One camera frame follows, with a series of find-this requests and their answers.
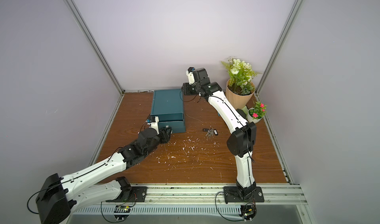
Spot bunch of keys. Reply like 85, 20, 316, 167
202, 128, 219, 137

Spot black gardening glove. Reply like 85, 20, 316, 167
236, 109, 246, 119

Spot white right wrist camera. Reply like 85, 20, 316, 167
186, 67, 195, 85

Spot left small circuit board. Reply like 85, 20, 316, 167
113, 205, 131, 222

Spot right small circuit board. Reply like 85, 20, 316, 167
240, 203, 257, 222

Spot aluminium front rail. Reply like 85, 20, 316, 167
132, 183, 307, 205

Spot large peach pot plant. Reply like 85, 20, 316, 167
221, 57, 259, 109

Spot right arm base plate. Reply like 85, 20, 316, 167
223, 186, 265, 204

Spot small circuit board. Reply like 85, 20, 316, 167
240, 203, 257, 222
113, 205, 131, 222

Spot teal top drawer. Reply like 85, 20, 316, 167
158, 121, 186, 133

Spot small white pot pink flowers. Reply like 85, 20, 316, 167
246, 101, 267, 124

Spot teal drawer cabinet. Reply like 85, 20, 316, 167
150, 89, 185, 122

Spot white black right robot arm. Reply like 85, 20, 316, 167
182, 67, 257, 199

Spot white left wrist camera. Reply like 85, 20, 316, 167
146, 115, 159, 134

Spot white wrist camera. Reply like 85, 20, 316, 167
146, 115, 159, 134
186, 67, 195, 85

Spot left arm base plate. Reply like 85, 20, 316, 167
106, 186, 147, 203

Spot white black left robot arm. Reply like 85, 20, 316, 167
34, 127, 172, 224

